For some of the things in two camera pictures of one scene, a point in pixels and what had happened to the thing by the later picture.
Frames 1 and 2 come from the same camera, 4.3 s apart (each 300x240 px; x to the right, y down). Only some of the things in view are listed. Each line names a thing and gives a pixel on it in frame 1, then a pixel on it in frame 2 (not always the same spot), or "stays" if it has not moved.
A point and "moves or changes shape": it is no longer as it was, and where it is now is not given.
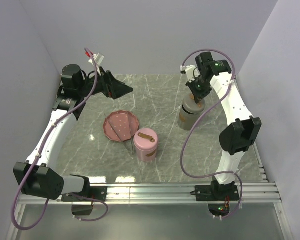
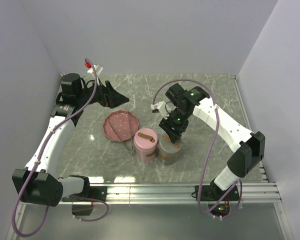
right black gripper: (198, 96) -> (166, 125)
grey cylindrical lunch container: (189, 114) moves or changes shape
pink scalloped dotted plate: (119, 121) stays
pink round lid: (146, 139) stays
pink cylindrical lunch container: (148, 156) stays
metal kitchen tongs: (132, 149) stays
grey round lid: (190, 106) moves or changes shape
